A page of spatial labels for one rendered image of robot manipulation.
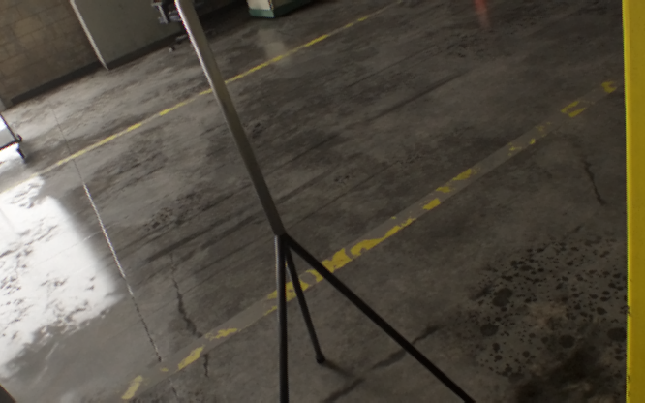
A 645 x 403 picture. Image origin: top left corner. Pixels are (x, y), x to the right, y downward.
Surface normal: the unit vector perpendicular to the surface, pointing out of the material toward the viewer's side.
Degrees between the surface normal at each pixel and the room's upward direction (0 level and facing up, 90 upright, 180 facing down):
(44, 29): 90
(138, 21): 90
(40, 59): 90
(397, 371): 0
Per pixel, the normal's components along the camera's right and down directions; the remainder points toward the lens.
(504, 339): -0.29, -0.82
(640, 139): -0.82, 0.48
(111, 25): 0.49, 0.32
